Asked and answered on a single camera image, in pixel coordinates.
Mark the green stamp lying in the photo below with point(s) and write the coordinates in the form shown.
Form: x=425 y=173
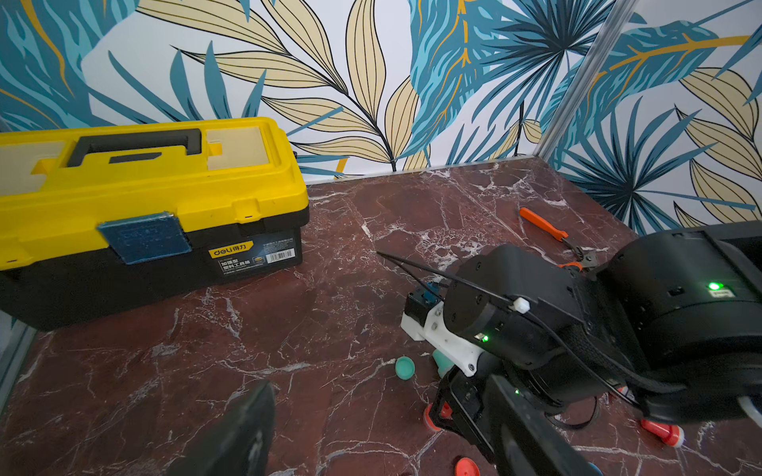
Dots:
x=443 y=363

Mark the green cap top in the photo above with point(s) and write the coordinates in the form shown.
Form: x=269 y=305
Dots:
x=405 y=368

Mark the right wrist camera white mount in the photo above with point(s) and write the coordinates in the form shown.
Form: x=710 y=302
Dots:
x=423 y=320

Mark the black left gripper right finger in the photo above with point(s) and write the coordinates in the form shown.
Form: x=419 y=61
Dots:
x=523 y=441

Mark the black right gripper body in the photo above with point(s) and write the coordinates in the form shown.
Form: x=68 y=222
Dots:
x=461 y=405

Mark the orange handled pliers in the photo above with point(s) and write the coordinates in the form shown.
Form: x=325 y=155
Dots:
x=584 y=260

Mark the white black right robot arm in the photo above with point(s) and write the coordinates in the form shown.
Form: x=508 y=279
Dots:
x=671 y=323

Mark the red cap upper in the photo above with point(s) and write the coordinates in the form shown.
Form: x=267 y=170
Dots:
x=466 y=467

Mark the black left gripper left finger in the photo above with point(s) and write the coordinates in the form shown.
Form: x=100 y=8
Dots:
x=239 y=444

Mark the yellow black toolbox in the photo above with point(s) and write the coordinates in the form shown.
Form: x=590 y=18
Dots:
x=102 y=220

